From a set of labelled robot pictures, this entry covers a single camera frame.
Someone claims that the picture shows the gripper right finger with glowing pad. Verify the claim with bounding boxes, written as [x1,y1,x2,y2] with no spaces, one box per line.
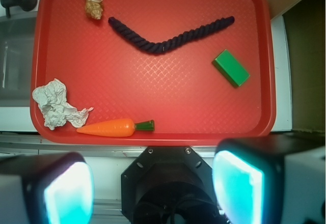
[212,134,325,223]

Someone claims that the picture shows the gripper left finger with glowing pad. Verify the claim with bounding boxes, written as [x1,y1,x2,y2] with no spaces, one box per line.
[1,152,94,223]

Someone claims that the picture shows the green rectangular block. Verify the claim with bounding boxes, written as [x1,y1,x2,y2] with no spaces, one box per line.
[212,49,250,88]

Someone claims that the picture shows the orange toy carrot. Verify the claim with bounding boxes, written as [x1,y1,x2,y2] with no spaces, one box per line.
[76,119,155,137]

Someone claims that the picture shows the crumpled white paper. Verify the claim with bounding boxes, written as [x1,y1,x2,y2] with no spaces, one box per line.
[32,78,94,130]

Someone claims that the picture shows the red plastic tray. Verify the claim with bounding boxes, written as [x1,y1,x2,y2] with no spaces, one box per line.
[30,0,276,146]

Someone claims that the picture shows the tan seashell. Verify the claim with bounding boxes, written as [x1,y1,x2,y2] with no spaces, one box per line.
[85,0,104,20]

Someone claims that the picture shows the black octagonal mount plate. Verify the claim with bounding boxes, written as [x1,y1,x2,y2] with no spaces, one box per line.
[121,147,227,223]

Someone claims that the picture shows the dark purple rope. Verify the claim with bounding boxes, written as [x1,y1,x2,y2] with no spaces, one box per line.
[108,16,235,56]

